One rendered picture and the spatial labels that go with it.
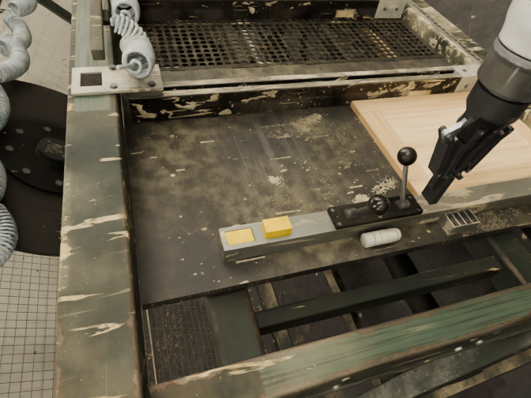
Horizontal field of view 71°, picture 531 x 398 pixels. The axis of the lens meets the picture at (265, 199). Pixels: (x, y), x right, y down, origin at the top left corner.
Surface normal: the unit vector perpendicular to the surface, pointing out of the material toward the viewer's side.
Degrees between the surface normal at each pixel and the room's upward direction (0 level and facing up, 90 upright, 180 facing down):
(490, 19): 0
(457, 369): 0
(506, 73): 39
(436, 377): 0
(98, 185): 58
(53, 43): 90
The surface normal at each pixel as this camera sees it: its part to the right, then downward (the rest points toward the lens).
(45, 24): 0.31, 0.72
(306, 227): 0.12, -0.65
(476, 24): -0.74, -0.22
